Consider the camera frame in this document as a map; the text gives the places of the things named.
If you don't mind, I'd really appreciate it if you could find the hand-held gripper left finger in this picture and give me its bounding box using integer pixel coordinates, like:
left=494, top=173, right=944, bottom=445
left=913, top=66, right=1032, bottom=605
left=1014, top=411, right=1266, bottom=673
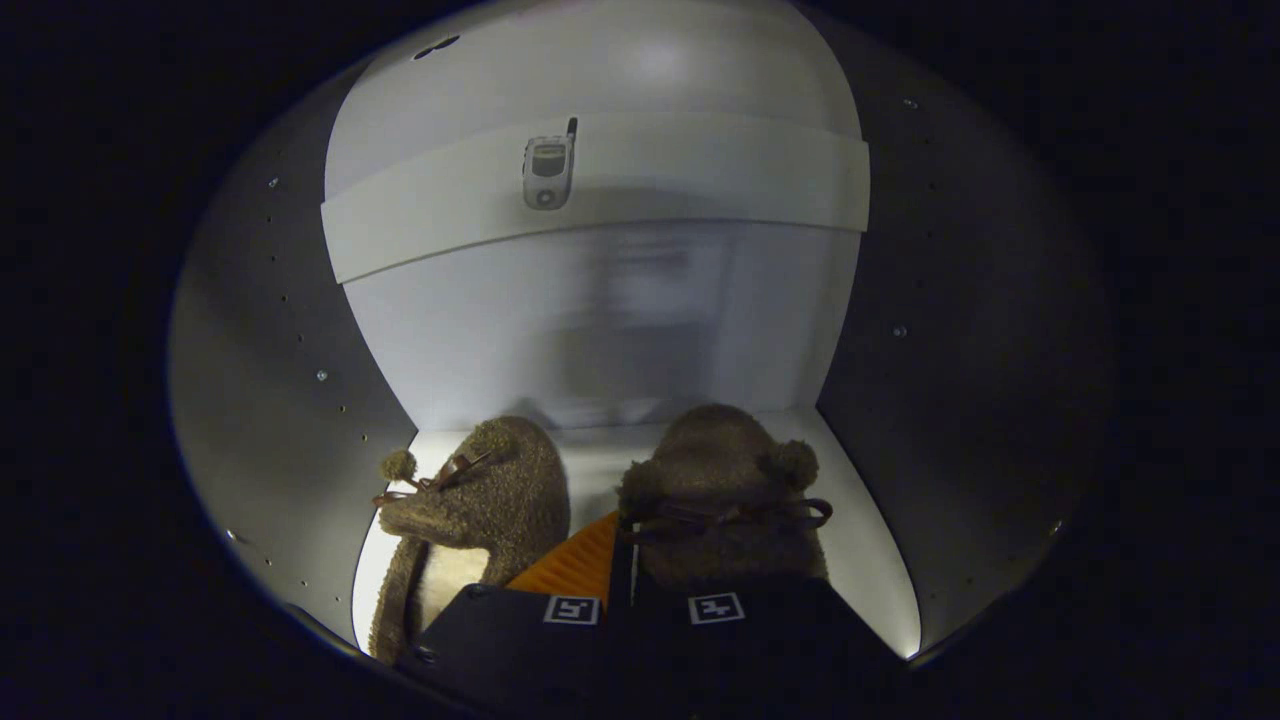
left=395, top=510, right=626, bottom=720

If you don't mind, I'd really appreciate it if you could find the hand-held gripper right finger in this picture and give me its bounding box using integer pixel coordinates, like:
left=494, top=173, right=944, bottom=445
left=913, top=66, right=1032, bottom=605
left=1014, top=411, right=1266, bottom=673
left=630, top=575, right=906, bottom=720

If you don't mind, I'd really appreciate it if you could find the brown fuzzy shoe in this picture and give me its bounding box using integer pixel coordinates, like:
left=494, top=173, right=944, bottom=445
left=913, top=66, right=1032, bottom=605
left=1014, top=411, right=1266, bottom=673
left=616, top=403, right=835, bottom=593
left=368, top=415, right=572, bottom=666

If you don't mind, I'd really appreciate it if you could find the grey shoe cabinet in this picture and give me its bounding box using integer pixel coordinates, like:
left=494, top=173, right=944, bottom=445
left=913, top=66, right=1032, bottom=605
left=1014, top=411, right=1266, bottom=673
left=168, top=0, right=1116, bottom=666

